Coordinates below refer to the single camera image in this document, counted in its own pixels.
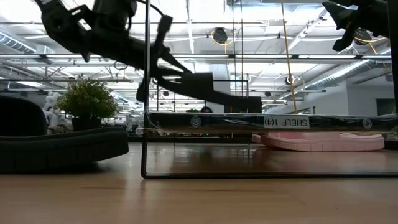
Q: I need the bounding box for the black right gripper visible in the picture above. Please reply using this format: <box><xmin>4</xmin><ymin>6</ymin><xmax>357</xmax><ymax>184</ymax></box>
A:
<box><xmin>322</xmin><ymin>0</ymin><xmax>389</xmax><ymax>52</ymax></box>

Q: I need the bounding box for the silver ribbed ventilation duct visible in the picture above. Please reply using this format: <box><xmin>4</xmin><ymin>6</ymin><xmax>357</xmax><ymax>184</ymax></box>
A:
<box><xmin>306</xmin><ymin>58</ymin><xmax>390</xmax><ymax>90</ymax></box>

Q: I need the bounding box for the black ceiling cord reel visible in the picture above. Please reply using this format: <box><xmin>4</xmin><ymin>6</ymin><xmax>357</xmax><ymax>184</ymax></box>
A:
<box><xmin>354</xmin><ymin>27</ymin><xmax>373</xmax><ymax>46</ymax></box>
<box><xmin>212</xmin><ymin>27</ymin><xmax>229</xmax><ymax>44</ymax></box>

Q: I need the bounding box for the white shelf label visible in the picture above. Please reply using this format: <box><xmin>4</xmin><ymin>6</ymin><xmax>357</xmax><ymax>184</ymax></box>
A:
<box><xmin>263</xmin><ymin>115</ymin><xmax>311</xmax><ymax>129</ymax></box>

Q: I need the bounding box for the thin black background frame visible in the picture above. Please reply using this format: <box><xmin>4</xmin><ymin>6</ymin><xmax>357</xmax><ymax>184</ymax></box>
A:
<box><xmin>213</xmin><ymin>79</ymin><xmax>250</xmax><ymax>147</ymax></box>

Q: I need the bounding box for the long yellow hanging cord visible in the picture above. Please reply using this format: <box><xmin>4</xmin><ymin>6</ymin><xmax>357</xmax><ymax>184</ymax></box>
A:
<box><xmin>279</xmin><ymin>0</ymin><xmax>299</xmax><ymax>114</ymax></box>

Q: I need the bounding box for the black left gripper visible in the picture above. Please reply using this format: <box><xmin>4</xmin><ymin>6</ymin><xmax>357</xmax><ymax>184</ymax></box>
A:
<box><xmin>82</xmin><ymin>14</ymin><xmax>192</xmax><ymax>83</ymax></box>

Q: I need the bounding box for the green plant in black pot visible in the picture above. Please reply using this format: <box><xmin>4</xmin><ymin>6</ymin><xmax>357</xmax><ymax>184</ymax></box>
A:
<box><xmin>55</xmin><ymin>77</ymin><xmax>119</xmax><ymax>132</ymax></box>

